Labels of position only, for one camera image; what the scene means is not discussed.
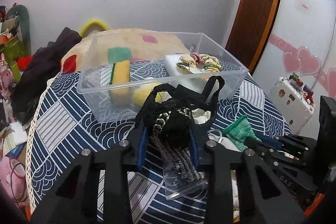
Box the white wardrobe with hearts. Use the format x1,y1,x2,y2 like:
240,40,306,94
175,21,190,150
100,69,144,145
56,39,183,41
252,0,336,135

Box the colourful fabric scrunchie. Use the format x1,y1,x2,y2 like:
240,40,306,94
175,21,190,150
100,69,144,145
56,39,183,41
176,53,222,74

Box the dark clothes pile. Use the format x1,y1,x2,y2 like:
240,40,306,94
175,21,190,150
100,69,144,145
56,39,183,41
10,27,82,125

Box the grey gloves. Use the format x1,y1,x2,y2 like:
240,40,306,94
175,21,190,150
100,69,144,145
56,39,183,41
151,136,208,201

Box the black mesh bag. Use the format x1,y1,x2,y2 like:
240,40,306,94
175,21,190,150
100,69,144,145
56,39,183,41
135,76,225,151

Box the green knitted cloth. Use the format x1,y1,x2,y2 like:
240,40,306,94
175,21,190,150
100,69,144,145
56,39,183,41
222,115,261,152

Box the brown wooden door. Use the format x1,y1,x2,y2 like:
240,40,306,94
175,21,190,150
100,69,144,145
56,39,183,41
226,0,280,72

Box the green bottle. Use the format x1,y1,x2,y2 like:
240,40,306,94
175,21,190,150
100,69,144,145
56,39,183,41
10,60,21,83

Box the grey green neck pillow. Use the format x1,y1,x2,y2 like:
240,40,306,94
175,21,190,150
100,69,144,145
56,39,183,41
5,4,31,55

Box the blue white patterned tablecloth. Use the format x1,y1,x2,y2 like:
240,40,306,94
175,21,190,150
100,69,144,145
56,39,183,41
26,72,290,223

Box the clear plastic storage box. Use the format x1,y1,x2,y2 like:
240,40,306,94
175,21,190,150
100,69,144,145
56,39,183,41
77,32,248,123

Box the white foam block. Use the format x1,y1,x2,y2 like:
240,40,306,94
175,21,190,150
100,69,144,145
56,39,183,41
164,54,187,77

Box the white drawstring pouch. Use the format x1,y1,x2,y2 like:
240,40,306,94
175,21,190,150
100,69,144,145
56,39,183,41
205,130,240,223

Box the pink rabbit toy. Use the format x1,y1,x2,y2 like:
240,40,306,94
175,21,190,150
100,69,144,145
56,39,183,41
1,53,10,88

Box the green cardboard box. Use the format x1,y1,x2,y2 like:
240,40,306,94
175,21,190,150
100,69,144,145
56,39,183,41
1,36,28,63

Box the white suitcase with stickers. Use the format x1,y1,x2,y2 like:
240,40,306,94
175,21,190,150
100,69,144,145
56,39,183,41
268,77,315,135

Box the yellow green sponge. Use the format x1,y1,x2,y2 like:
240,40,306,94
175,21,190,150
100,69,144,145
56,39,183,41
109,60,130,105

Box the beige patterned blanket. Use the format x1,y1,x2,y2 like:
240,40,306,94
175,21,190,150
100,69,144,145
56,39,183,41
60,29,190,73

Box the yellow foam tube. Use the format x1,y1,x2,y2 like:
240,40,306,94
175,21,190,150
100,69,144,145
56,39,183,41
79,18,109,38

